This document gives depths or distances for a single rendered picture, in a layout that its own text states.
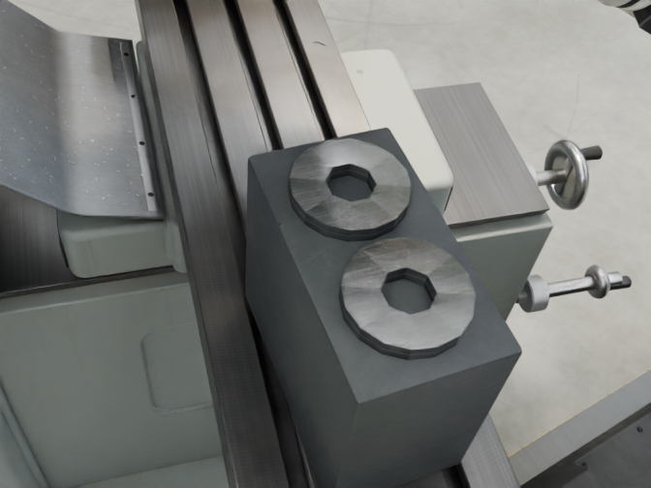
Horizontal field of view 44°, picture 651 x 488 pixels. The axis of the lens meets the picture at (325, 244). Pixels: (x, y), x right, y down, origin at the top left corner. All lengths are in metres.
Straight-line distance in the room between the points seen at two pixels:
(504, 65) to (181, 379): 1.75
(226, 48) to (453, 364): 0.59
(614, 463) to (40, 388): 0.81
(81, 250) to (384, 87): 0.47
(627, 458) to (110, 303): 0.74
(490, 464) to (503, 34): 2.24
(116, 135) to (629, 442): 0.81
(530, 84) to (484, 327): 2.14
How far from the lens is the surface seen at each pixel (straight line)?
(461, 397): 0.56
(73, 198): 0.91
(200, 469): 1.53
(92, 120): 1.00
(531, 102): 2.59
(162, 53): 1.00
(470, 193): 1.15
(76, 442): 1.38
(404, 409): 0.53
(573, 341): 2.04
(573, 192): 1.34
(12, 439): 1.29
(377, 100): 1.12
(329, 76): 0.98
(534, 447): 1.40
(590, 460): 1.20
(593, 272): 1.40
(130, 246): 0.98
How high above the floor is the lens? 1.61
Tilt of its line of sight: 52 degrees down
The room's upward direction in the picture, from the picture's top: 8 degrees clockwise
